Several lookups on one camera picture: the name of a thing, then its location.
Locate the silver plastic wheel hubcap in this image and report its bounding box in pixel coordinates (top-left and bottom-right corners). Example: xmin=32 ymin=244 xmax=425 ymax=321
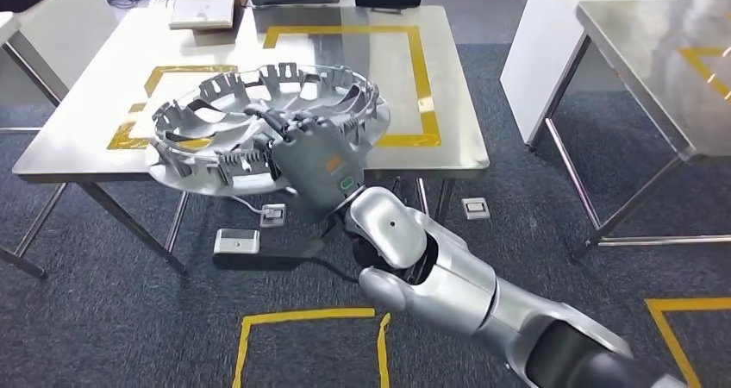
xmin=145 ymin=61 xmax=392 ymax=197

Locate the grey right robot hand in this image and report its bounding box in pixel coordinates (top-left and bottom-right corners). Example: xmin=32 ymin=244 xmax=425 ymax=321
xmin=244 ymin=103 xmax=367 ymax=219

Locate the white flat box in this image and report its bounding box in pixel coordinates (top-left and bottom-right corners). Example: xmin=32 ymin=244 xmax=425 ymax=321
xmin=168 ymin=0 xmax=239 ymax=31

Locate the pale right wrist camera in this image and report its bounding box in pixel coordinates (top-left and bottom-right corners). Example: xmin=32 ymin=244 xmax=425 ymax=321
xmin=212 ymin=228 xmax=262 ymax=271

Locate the white desk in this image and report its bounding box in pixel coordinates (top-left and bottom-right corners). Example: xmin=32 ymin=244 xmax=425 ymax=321
xmin=0 ymin=0 xmax=121 ymax=135

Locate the white floor cable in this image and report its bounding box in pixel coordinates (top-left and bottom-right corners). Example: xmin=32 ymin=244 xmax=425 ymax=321
xmin=225 ymin=193 xmax=270 ymax=216

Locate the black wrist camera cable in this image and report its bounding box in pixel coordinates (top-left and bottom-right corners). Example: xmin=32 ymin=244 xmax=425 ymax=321
xmin=319 ymin=256 xmax=361 ymax=286

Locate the steel workbench table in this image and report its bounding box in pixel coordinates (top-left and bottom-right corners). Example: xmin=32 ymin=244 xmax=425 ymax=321
xmin=0 ymin=5 xmax=491 ymax=281

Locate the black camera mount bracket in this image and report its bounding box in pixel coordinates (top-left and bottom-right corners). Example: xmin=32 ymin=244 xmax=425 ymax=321
xmin=257 ymin=225 xmax=344 ymax=272

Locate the floor power socket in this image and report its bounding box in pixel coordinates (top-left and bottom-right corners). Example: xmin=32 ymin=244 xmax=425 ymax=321
xmin=461 ymin=197 xmax=492 ymax=222
xmin=259 ymin=202 xmax=288 ymax=228

